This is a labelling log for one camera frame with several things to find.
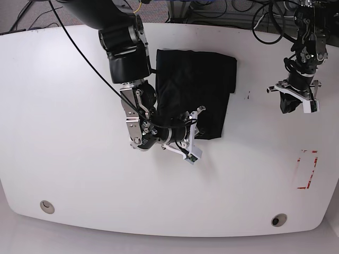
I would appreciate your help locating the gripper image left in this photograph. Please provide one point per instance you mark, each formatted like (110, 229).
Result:
(181, 140)

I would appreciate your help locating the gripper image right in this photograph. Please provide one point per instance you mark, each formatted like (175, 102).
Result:
(295, 89)

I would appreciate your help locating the black t-shirt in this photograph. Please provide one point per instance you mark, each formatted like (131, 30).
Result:
(186, 80)

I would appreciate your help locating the red tape rectangle marking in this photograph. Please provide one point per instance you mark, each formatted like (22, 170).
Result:
(306, 165)

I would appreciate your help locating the right table grommet hole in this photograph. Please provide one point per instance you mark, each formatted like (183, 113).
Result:
(279, 220)

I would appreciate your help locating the table grommet hole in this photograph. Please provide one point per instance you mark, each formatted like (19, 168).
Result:
(279, 220)
(47, 207)

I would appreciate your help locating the left table grommet hole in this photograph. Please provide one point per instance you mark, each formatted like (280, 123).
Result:
(47, 207)

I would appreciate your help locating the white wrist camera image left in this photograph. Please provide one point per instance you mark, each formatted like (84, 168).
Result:
(194, 154)

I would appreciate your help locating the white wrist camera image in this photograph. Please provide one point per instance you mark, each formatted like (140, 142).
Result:
(311, 106)
(194, 154)

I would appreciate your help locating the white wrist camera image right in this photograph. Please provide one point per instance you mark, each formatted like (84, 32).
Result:
(311, 106)

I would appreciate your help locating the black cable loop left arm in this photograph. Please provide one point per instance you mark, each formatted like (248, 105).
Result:
(275, 17)

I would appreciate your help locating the aluminium frame stand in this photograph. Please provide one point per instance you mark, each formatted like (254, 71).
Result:
(178, 11)

